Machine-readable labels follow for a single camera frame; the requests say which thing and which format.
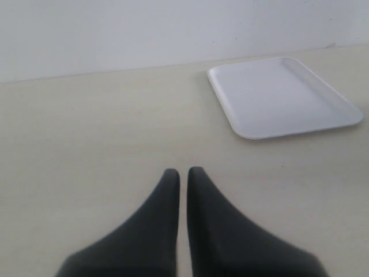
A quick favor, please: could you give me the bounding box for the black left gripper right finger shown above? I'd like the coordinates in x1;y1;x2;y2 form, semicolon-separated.
187;167;317;276

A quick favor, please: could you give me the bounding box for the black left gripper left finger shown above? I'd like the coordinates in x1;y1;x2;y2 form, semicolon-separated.
57;169;180;276

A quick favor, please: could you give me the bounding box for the white rectangular tray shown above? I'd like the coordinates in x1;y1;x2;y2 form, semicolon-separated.
208;57;363;140

